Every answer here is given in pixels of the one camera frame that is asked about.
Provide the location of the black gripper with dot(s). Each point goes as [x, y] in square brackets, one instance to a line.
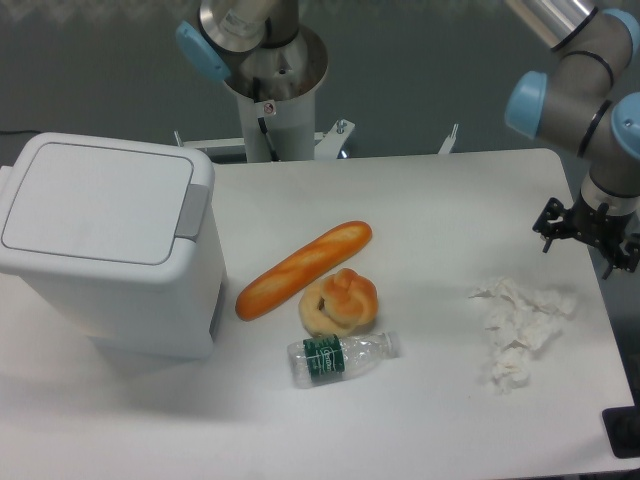
[597, 226]

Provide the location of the white push-button trash can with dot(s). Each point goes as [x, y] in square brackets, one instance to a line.
[119, 237]

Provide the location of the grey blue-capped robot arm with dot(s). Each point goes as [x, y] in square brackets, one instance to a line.
[569, 108]

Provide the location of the crumpled white tissue paper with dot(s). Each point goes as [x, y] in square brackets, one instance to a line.
[520, 323]

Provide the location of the black device at table edge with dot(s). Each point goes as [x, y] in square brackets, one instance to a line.
[622, 428]

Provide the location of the orange baguette bread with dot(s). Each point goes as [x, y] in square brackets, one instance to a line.
[278, 284]

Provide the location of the knotted bread roll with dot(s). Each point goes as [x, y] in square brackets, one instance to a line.
[338, 304]

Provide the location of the clear green-label plastic bottle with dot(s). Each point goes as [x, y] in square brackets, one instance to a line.
[329, 359]

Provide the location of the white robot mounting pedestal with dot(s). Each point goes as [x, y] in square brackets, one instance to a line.
[275, 91]

